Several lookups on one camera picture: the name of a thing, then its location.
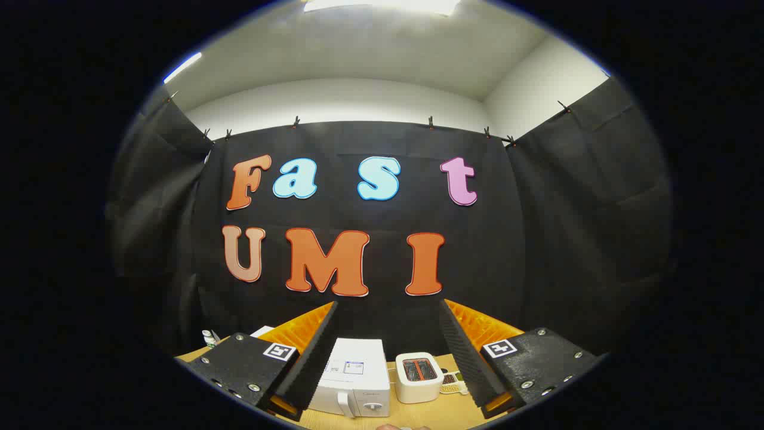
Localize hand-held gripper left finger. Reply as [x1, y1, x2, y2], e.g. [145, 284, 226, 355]
[176, 300, 339, 422]

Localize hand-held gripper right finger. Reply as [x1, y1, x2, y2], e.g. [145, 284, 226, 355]
[440, 299, 600, 419]

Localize white microwave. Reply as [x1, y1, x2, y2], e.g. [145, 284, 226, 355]
[309, 338, 392, 417]

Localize white divided dish of beans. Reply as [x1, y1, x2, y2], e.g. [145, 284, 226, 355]
[440, 370, 469, 395]

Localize white toaster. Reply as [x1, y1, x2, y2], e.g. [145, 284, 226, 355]
[395, 352, 444, 404]

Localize ceiling light panel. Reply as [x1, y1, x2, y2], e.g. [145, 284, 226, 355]
[303, 0, 461, 17]

